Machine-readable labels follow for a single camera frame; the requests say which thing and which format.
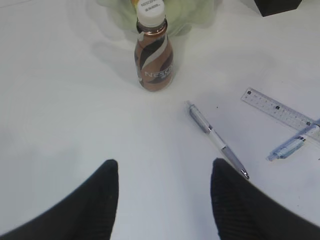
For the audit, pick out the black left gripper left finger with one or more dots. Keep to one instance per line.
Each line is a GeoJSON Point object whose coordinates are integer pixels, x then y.
{"type": "Point", "coordinates": [88, 213]}

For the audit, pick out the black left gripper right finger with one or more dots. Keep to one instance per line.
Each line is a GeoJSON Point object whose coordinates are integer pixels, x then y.
{"type": "Point", "coordinates": [243, 212]}

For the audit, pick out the blue clear ballpoint pen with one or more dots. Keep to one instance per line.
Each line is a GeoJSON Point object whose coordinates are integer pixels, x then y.
{"type": "Point", "coordinates": [295, 142]}

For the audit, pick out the clear plastic ruler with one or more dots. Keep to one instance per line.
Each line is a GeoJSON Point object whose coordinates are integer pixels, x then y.
{"type": "Point", "coordinates": [271, 107]}

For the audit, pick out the black mesh pen holder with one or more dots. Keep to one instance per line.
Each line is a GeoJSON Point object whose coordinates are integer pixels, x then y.
{"type": "Point", "coordinates": [272, 7]}

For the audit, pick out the green wavy glass plate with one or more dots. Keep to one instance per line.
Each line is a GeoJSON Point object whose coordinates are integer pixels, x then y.
{"type": "Point", "coordinates": [181, 15]}

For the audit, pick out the brown Nescafe coffee bottle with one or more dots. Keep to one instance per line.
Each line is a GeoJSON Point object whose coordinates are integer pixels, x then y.
{"type": "Point", "coordinates": [153, 52]}

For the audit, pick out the grey white ballpoint pen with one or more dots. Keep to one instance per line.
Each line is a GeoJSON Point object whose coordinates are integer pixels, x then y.
{"type": "Point", "coordinates": [208, 129]}

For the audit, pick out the sugared bread roll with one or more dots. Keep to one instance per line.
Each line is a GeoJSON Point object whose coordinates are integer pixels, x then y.
{"type": "Point", "coordinates": [134, 2]}

